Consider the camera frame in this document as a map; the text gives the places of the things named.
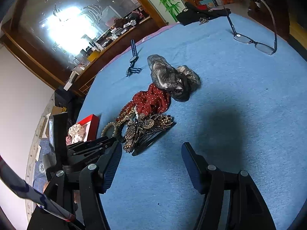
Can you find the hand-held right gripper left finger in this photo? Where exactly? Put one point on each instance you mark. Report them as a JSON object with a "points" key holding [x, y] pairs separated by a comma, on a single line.
{"points": [[112, 165]]}

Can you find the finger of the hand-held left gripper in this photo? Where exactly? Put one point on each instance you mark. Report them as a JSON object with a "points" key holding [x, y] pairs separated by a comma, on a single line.
{"points": [[100, 147], [91, 141]]}

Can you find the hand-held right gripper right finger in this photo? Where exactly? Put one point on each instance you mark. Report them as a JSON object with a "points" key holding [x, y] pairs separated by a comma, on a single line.
{"points": [[191, 167]]}

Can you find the red box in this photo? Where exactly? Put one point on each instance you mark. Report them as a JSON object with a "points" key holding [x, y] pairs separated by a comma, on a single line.
{"points": [[92, 122]]}

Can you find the rhinestone hair clip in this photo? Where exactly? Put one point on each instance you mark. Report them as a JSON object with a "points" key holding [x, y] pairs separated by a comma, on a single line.
{"points": [[144, 129]]}

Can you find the red polka dot scrunchie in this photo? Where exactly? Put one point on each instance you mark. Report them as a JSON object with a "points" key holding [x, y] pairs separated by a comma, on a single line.
{"points": [[151, 99]]}

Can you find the grey organza scrunchie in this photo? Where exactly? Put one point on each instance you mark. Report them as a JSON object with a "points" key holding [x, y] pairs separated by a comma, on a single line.
{"points": [[165, 76]]}

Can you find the red plaid scrunchie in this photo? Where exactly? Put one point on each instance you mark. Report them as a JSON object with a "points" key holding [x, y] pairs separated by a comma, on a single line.
{"points": [[69, 140]]}

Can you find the white dotted scrunchie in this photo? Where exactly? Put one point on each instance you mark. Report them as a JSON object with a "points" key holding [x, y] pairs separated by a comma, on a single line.
{"points": [[76, 131]]}

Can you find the cardboard box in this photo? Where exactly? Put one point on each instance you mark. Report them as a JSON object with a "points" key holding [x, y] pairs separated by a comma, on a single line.
{"points": [[56, 111]]}

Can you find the blue plaid garment with crest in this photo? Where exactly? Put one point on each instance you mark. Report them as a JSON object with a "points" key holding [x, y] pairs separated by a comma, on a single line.
{"points": [[42, 166]]}

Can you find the black box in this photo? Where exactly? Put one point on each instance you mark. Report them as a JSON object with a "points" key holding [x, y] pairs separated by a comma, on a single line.
{"points": [[63, 95]]}

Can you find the blue blanket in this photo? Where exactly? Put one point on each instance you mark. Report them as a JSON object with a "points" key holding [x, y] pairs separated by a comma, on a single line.
{"points": [[215, 124]]}

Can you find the white box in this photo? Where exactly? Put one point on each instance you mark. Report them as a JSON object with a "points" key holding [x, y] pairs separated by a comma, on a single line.
{"points": [[68, 83]]}

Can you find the striped white cloth strip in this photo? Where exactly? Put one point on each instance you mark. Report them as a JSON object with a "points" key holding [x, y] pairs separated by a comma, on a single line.
{"points": [[24, 186]]}

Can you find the wooden dresser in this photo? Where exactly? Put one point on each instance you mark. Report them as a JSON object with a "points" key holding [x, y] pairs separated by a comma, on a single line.
{"points": [[48, 62]]}

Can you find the yellow box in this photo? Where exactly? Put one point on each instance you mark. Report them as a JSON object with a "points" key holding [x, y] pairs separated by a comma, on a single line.
{"points": [[92, 56]]}

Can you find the blue striped watch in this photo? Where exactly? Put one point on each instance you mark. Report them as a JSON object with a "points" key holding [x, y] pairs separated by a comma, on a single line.
{"points": [[133, 58]]}

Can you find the dresser mirror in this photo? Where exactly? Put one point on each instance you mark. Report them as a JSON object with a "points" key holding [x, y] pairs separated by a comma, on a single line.
{"points": [[72, 16]]}

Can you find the dark framed eyeglasses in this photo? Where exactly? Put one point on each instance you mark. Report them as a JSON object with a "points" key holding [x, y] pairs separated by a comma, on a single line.
{"points": [[254, 43]]}

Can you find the metal keys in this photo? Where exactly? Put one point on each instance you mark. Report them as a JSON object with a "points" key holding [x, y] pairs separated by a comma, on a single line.
{"points": [[203, 20]]}

